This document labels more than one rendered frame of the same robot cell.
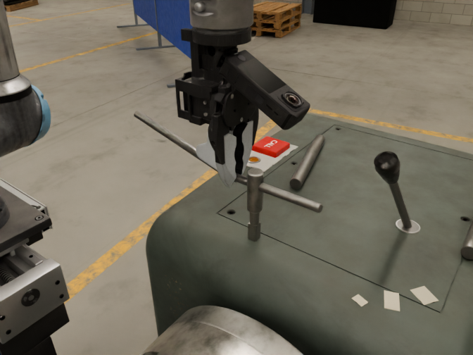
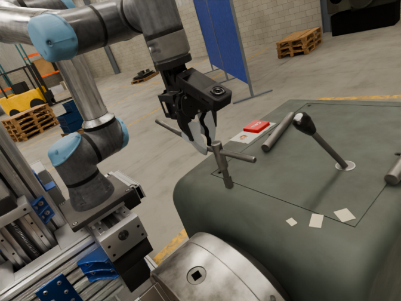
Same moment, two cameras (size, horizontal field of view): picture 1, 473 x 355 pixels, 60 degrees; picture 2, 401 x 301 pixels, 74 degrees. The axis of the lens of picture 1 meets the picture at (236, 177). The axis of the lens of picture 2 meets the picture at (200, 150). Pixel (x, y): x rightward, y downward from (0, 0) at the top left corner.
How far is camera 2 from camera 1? 0.19 m
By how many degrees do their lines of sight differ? 20
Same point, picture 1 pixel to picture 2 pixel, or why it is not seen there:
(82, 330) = not seen: hidden behind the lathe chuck
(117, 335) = not seen: hidden behind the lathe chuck
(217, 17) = (161, 52)
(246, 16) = (179, 46)
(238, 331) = (208, 246)
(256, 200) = (221, 161)
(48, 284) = (133, 227)
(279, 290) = (239, 219)
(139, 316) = not seen: hidden behind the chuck
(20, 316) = (119, 246)
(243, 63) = (187, 76)
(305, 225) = (266, 174)
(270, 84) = (204, 84)
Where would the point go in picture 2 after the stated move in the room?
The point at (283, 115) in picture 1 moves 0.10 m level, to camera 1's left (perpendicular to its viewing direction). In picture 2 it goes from (211, 102) to (161, 113)
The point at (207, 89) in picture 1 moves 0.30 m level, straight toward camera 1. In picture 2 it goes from (170, 97) to (96, 187)
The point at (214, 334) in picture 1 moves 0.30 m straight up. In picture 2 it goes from (194, 249) to (129, 98)
